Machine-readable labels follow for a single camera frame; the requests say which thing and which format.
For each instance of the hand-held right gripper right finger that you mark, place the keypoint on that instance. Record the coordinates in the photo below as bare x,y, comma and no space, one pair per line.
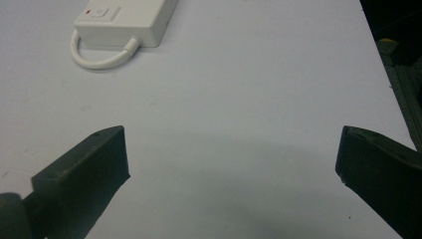
381,172

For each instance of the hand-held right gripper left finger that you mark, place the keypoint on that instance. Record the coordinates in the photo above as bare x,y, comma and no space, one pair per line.
83,176

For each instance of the white power strip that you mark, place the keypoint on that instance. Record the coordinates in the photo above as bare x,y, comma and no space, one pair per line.
129,20

